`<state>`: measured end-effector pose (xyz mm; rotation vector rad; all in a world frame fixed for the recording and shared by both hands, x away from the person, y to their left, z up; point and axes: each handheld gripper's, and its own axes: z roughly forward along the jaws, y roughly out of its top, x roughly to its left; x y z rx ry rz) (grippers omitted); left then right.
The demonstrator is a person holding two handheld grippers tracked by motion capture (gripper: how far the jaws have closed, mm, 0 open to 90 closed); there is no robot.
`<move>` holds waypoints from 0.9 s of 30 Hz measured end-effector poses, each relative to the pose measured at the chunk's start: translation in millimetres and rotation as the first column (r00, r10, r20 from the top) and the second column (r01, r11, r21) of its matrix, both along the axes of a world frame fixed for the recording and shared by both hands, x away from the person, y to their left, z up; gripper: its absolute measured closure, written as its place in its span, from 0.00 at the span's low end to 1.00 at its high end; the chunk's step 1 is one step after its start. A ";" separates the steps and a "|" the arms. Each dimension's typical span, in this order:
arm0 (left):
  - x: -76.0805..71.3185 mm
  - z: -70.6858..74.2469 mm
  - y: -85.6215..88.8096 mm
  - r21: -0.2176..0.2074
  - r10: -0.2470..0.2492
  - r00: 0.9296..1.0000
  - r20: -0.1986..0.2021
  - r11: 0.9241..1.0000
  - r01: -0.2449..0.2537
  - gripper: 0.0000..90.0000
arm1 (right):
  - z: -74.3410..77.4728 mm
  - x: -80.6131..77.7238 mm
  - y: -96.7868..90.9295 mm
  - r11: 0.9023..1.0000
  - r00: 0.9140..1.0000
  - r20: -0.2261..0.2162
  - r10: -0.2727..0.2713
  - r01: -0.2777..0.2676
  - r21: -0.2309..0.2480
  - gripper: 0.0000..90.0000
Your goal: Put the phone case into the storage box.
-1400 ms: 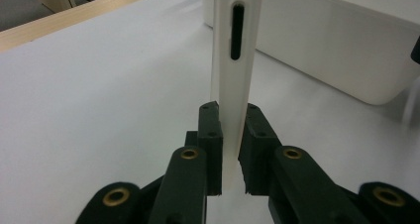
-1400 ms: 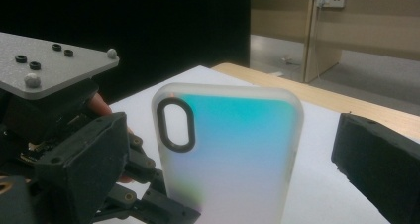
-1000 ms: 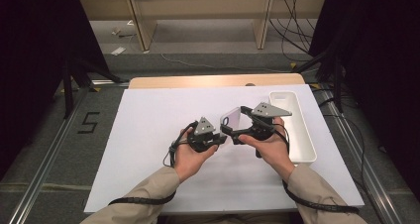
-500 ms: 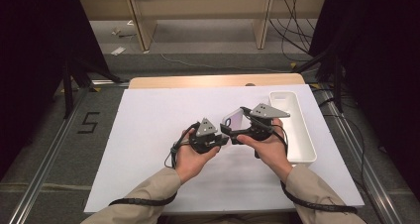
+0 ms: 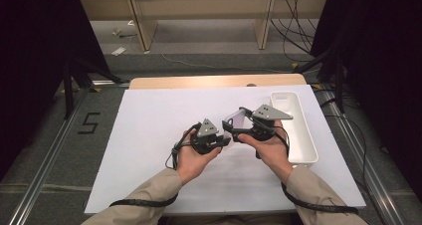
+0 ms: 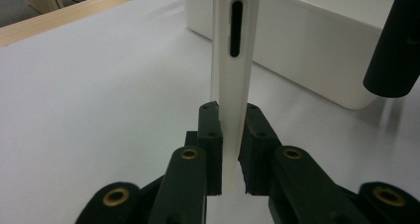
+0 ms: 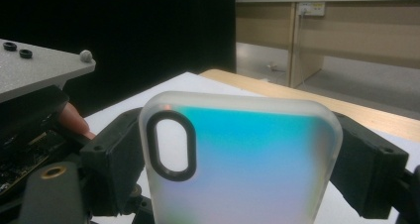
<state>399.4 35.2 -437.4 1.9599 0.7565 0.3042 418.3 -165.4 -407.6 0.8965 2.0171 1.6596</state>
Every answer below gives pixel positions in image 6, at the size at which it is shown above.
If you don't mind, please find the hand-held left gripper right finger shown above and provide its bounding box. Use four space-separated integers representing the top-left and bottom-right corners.
238 102 282 196

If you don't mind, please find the iridescent phone case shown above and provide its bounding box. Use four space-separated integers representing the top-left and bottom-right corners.
209 0 261 194

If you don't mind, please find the white oblong plastic container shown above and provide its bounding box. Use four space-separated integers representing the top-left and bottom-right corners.
182 0 398 111

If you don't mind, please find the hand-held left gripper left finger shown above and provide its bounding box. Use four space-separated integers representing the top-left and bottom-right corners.
184 100 224 197

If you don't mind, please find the light wooden table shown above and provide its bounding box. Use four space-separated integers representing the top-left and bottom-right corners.
0 0 166 49

